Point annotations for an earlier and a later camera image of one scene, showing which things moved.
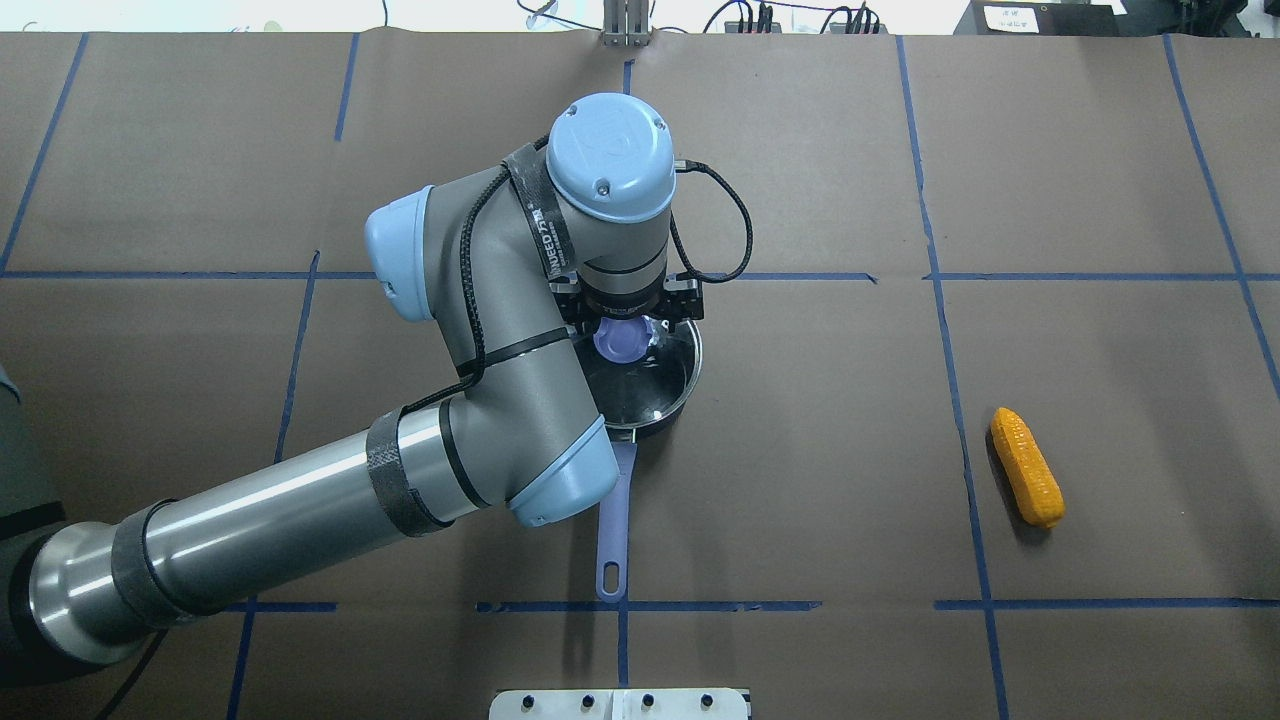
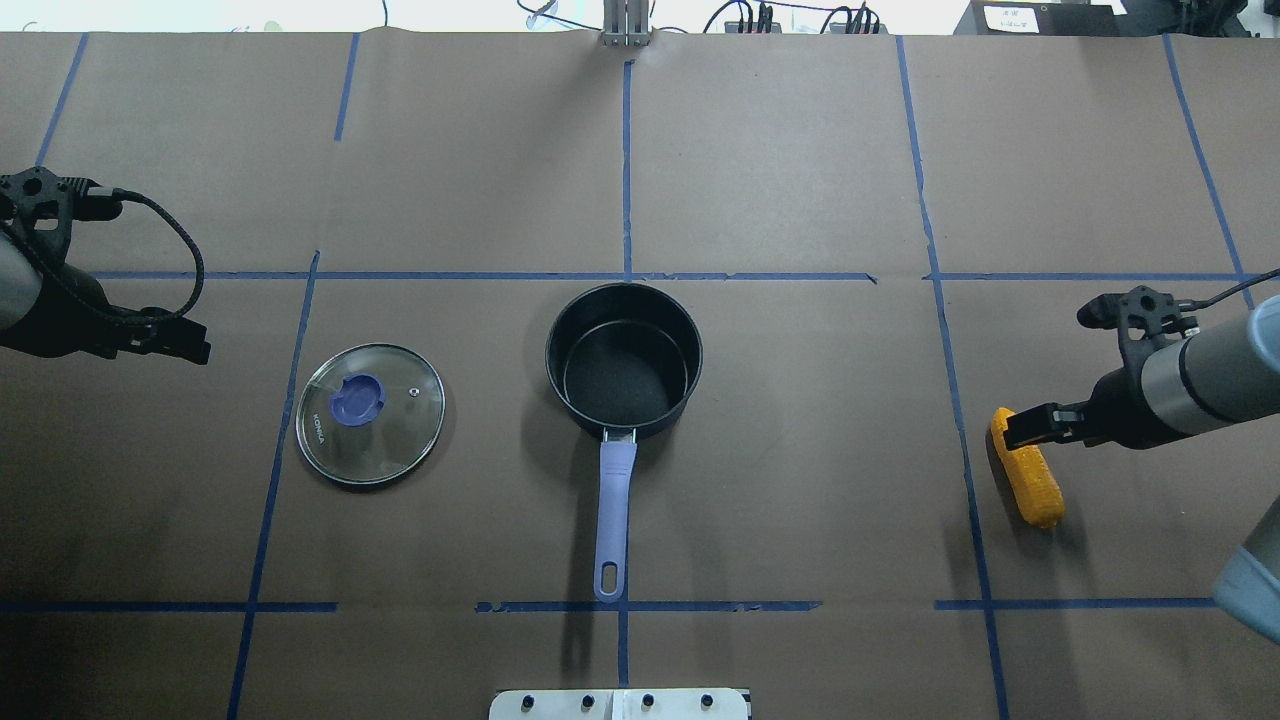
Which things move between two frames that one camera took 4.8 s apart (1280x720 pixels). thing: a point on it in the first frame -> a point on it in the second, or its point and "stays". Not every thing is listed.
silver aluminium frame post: (625, 23) stays
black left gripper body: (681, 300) -> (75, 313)
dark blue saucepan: (634, 400) stays
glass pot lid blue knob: (623, 339) -> (369, 413)
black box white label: (1039, 18) stays
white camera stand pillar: (621, 704) stays
